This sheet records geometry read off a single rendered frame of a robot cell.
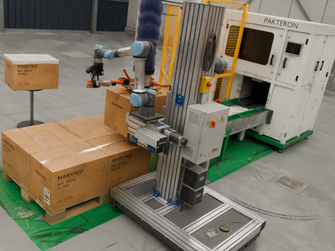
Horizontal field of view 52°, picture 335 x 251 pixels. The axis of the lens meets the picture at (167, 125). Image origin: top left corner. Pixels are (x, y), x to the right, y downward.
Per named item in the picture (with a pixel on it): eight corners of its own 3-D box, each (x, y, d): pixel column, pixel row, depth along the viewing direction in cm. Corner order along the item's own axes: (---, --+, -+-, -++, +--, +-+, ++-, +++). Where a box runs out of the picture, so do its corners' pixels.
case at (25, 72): (47, 80, 515) (48, 54, 501) (58, 88, 487) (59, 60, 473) (4, 82, 477) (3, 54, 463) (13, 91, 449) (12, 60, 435)
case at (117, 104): (144, 116, 413) (148, 83, 398) (168, 128, 388) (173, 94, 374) (103, 124, 370) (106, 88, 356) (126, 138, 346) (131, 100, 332)
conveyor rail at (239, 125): (263, 121, 546) (266, 110, 539) (266, 122, 543) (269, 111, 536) (163, 155, 381) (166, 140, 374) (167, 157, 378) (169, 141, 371)
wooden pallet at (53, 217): (95, 152, 455) (95, 142, 450) (147, 186, 394) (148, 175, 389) (2, 178, 369) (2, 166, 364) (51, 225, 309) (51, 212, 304)
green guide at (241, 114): (260, 110, 546) (262, 105, 543) (266, 113, 540) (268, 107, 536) (199, 129, 431) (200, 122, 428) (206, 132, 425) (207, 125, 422)
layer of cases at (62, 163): (95, 142, 449) (97, 113, 435) (148, 175, 389) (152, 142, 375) (2, 166, 364) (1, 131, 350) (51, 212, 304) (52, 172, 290)
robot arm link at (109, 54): (117, 50, 306) (108, 48, 311) (108, 51, 297) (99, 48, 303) (116, 59, 309) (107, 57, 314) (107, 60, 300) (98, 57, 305)
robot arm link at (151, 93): (157, 104, 309) (159, 89, 304) (148, 106, 298) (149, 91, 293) (146, 100, 315) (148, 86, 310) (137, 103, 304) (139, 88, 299)
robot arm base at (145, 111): (158, 115, 311) (159, 104, 308) (146, 117, 301) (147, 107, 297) (146, 110, 320) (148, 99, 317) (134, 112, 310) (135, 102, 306)
